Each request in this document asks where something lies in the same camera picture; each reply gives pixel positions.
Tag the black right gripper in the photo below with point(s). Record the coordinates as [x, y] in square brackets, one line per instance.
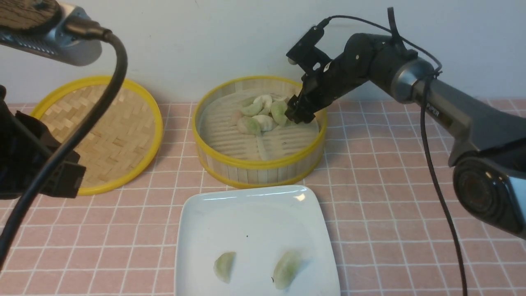
[329, 83]

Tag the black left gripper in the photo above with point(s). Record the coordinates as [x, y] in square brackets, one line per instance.
[25, 145]

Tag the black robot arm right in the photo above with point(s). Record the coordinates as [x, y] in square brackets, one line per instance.
[488, 154]

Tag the white square plate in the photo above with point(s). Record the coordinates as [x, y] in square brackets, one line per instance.
[260, 225]

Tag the white dumpling top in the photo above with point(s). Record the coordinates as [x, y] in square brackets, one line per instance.
[264, 103]

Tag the white dumpling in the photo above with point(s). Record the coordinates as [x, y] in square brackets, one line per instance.
[266, 123]
[264, 103]

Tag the white dumpling centre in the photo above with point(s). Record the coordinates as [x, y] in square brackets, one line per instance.
[266, 123]

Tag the green dumpling left pinkish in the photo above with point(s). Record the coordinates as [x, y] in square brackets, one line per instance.
[249, 126]

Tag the yellow rimmed bamboo steamer lid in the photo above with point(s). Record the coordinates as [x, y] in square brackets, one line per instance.
[123, 142]

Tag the yellow rimmed bamboo steamer basket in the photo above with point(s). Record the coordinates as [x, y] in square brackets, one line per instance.
[281, 156]

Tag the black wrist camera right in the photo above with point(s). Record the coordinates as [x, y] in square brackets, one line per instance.
[305, 53]

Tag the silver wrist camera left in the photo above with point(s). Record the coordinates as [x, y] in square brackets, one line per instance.
[39, 27]

